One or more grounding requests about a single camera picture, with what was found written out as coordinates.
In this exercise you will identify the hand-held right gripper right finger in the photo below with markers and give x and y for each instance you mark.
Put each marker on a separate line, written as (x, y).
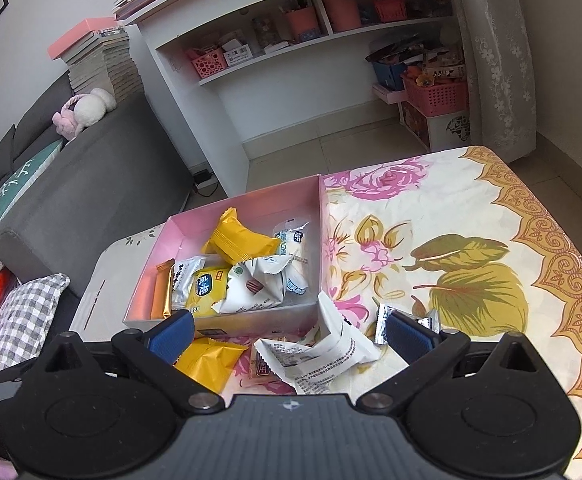
(411, 337)

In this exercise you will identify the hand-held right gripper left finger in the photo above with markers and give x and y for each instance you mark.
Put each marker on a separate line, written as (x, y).
(171, 335)

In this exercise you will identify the small blue white candy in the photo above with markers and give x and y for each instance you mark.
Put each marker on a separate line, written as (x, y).
(382, 322)

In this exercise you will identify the gold wafer packet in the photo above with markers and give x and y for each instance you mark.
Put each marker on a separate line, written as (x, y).
(161, 295)

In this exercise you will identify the yellow pastry packet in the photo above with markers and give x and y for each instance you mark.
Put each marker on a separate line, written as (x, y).
(243, 240)
(211, 360)

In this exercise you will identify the silver white biscuit packet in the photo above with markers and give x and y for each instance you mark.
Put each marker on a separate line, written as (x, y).
(183, 285)

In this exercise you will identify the yellow cracker packet blue label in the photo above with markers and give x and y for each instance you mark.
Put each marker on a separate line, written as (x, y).
(206, 295)

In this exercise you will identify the white text packet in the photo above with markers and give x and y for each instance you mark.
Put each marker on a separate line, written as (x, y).
(331, 355)

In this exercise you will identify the white cake packet brown print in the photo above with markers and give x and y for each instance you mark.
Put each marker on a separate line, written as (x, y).
(256, 285)

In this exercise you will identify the pink cardboard box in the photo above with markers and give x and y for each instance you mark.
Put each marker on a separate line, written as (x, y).
(186, 235)

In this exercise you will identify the floral tablecloth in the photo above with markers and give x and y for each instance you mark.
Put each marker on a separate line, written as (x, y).
(471, 210)

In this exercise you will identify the grey white checked pillow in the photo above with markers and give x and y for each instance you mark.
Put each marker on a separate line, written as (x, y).
(26, 320)

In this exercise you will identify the power strip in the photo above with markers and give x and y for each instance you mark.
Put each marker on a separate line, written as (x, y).
(203, 180)

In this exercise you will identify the grey sofa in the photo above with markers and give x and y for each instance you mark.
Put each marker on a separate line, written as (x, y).
(121, 170)

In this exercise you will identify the white storage crate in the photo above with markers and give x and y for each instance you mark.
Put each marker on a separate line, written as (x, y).
(441, 132)

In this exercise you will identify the white shelf desk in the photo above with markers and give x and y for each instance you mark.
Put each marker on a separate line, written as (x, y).
(221, 130)

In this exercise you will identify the teal patterned cushion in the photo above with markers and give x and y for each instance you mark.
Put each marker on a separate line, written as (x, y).
(21, 175)

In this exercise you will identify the pink white plush rabbit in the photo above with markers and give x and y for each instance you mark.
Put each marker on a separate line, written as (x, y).
(86, 112)

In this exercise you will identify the large pink basket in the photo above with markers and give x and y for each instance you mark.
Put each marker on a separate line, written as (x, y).
(436, 100)

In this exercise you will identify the pink low shelf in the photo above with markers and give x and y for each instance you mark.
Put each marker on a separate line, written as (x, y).
(388, 95)

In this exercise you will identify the dark grey back cushion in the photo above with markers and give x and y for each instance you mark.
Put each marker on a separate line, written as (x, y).
(1, 155)

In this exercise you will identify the blue storage bin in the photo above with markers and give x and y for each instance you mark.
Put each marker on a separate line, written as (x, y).
(388, 77)

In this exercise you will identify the small pink basket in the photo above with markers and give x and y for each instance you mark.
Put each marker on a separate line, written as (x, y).
(208, 65)

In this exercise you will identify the stack of books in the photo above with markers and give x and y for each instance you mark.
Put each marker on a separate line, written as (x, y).
(103, 70)

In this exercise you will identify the white labelled box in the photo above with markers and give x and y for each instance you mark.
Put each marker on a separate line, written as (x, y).
(237, 55)

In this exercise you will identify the grey lace curtain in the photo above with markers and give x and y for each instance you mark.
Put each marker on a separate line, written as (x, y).
(496, 60)

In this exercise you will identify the flat pink box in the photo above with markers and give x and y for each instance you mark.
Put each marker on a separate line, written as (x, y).
(81, 37)

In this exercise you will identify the glass jar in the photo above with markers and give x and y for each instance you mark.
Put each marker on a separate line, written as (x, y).
(264, 32)

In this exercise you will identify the small orange basket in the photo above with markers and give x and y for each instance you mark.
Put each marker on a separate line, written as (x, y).
(391, 10)

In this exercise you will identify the salmon pen holder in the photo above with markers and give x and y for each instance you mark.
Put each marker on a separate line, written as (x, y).
(301, 27)

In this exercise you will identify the salmon bin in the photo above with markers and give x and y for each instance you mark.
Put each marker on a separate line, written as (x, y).
(341, 12)

